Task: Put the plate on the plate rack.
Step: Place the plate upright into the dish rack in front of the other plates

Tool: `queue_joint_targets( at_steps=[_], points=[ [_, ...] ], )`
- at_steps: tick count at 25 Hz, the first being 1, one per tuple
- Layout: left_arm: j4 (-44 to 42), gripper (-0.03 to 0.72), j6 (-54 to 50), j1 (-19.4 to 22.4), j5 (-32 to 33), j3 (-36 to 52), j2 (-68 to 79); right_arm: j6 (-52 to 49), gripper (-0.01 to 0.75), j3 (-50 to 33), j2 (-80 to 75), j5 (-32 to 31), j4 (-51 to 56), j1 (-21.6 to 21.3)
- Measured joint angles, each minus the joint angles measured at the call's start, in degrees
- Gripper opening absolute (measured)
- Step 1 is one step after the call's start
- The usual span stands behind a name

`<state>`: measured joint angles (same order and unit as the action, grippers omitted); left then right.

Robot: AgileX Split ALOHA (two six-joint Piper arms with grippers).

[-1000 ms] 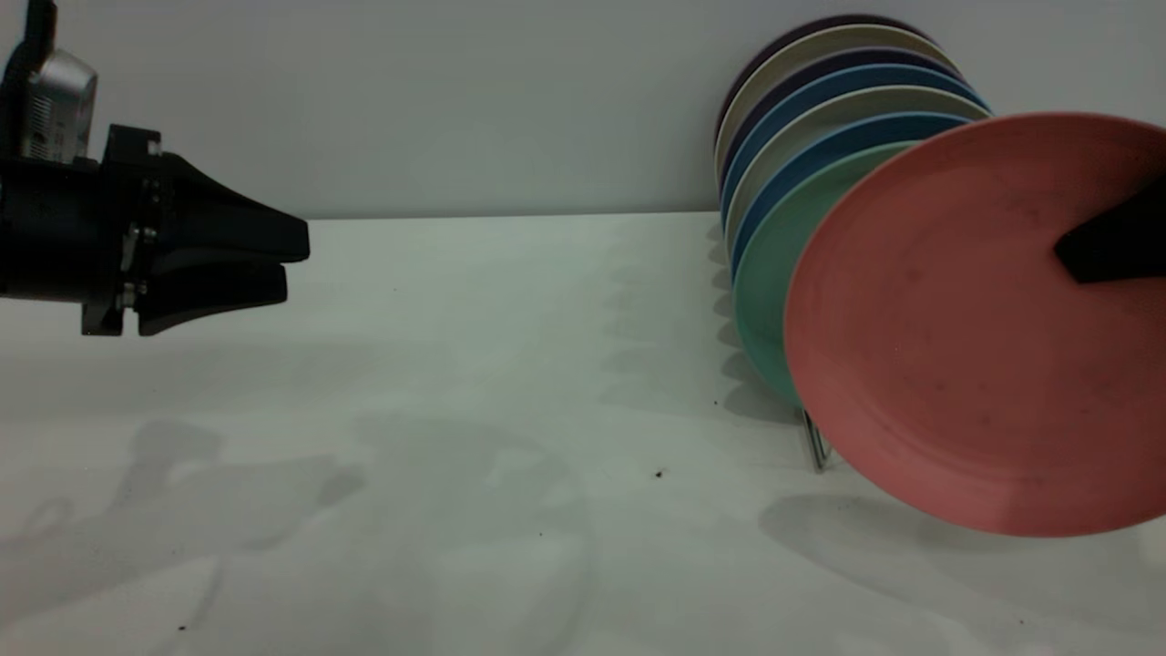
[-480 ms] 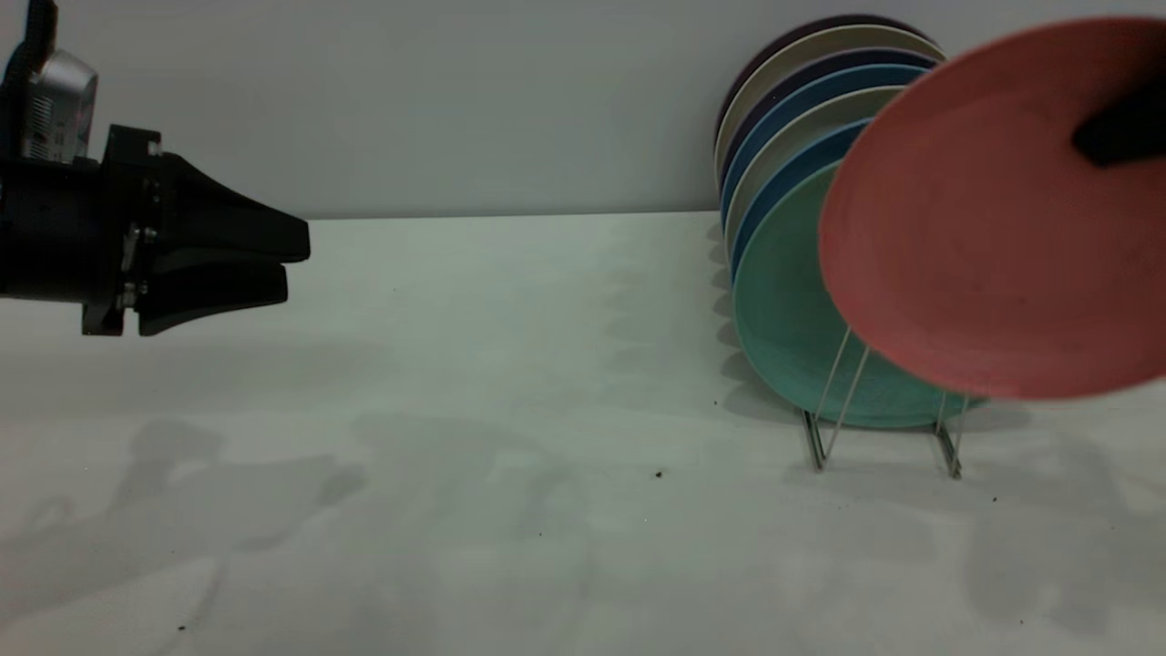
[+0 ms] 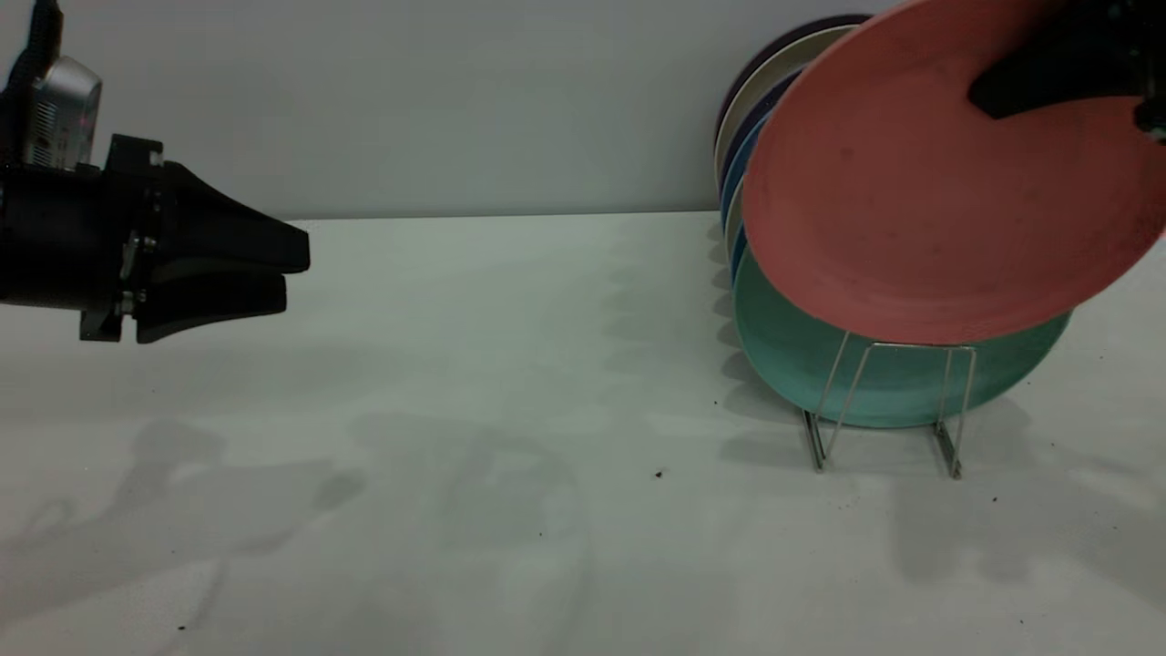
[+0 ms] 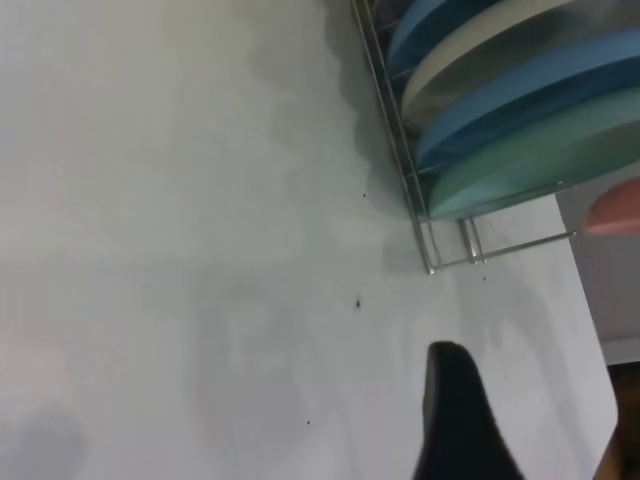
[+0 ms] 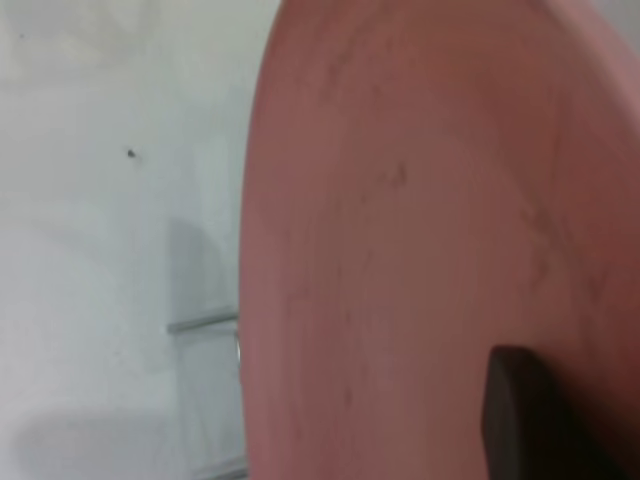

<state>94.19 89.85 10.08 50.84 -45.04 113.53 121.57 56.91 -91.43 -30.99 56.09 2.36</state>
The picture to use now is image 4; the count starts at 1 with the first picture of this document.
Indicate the green round plate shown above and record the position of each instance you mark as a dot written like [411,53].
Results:
[525,170]

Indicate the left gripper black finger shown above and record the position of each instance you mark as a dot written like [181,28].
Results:
[460,430]

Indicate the blue round plate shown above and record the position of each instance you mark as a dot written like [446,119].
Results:
[425,25]
[525,100]

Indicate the beige round plate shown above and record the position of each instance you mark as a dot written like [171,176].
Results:
[450,65]

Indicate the pink round plate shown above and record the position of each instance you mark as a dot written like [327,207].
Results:
[615,210]

